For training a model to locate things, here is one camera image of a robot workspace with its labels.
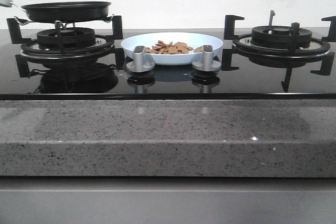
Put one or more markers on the brown meat pieces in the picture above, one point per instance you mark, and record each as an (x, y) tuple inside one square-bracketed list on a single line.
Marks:
[(172, 48)]

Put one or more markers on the light blue plate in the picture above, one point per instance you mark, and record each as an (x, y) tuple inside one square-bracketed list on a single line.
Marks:
[(193, 40)]

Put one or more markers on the left black gas burner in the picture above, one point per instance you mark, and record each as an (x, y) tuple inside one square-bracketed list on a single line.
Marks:
[(72, 38)]

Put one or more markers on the silver stove knob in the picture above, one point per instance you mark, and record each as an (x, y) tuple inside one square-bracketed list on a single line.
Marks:
[(207, 62), (141, 61)]

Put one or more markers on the black glass gas hob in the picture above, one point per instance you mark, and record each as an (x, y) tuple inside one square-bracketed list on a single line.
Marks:
[(240, 77)]

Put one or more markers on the left black pan support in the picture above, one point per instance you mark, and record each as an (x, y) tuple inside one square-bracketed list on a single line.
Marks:
[(62, 58)]

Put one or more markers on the black frying pan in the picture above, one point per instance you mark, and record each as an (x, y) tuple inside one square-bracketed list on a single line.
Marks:
[(68, 12)]

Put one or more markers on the black gas burner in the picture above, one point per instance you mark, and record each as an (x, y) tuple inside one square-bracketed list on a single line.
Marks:
[(72, 38), (279, 37)]

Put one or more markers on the right black pan support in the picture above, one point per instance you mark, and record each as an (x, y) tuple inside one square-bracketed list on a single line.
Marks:
[(288, 59)]

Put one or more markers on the silver right stove knob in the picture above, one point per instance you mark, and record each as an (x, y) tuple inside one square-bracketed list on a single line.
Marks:
[(207, 62)]

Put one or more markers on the right black gas burner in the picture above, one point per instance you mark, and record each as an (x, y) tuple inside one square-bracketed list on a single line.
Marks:
[(279, 37)]

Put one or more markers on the black pan support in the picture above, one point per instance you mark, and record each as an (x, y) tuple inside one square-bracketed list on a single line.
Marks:
[(62, 58), (288, 59)]

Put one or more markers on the grey cabinet front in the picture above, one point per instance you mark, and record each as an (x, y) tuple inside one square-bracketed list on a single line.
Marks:
[(191, 200)]

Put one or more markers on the silver left stove knob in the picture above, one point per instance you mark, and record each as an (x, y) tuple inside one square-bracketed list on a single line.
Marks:
[(141, 61)]

